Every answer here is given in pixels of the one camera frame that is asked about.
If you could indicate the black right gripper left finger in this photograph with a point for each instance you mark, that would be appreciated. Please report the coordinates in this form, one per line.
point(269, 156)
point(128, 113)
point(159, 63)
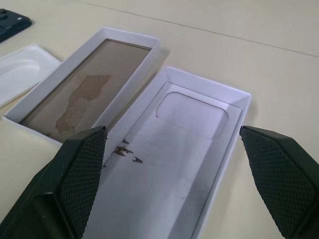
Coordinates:
point(62, 186)

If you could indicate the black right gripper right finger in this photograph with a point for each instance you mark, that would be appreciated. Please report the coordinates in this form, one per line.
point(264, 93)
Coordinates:
point(286, 184)

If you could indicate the dark blue phone case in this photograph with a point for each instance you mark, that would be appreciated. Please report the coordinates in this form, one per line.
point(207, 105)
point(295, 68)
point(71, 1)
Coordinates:
point(12, 25)

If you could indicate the dark blue phone box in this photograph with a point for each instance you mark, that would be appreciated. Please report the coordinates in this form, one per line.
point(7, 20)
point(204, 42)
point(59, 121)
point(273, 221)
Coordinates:
point(87, 99)

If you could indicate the white box with cutout insert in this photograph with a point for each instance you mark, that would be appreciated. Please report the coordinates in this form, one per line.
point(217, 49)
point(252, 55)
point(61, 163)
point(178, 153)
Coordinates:
point(174, 161)

